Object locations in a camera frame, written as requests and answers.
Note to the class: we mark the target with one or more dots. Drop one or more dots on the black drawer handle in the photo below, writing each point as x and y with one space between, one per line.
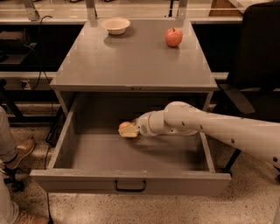
129 187

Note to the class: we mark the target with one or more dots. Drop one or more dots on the white bowl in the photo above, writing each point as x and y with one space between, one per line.
115 25

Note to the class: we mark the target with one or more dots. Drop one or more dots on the grey metal cabinet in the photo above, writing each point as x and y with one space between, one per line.
137 61

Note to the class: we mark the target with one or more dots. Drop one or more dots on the black office chair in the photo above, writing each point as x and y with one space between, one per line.
251 89

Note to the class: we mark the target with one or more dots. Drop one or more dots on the wall power outlet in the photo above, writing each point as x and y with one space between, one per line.
25 84

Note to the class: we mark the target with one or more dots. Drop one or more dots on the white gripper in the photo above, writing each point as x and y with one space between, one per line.
143 125

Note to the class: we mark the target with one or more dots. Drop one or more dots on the grey trouser leg upper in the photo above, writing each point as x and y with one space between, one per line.
6 137

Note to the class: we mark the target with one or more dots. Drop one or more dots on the orange fruit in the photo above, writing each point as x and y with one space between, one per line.
124 124

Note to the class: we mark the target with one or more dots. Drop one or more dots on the grey trouser leg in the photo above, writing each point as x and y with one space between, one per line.
8 209
6 137

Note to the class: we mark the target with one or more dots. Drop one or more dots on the red apple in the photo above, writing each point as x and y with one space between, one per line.
173 37

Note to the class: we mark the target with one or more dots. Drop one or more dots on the brown shoe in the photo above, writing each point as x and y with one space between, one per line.
26 218
23 150

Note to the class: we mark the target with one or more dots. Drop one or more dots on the brown shoe lower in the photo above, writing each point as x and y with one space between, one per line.
26 218

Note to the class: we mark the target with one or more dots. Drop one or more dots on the brown shoe upper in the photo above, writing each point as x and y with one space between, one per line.
23 150

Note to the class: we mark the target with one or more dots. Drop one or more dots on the open grey top drawer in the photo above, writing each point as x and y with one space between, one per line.
90 155

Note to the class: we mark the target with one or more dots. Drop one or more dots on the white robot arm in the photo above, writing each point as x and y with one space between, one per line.
257 138

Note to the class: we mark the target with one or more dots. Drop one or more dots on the grey trouser leg lower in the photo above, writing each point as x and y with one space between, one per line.
8 209

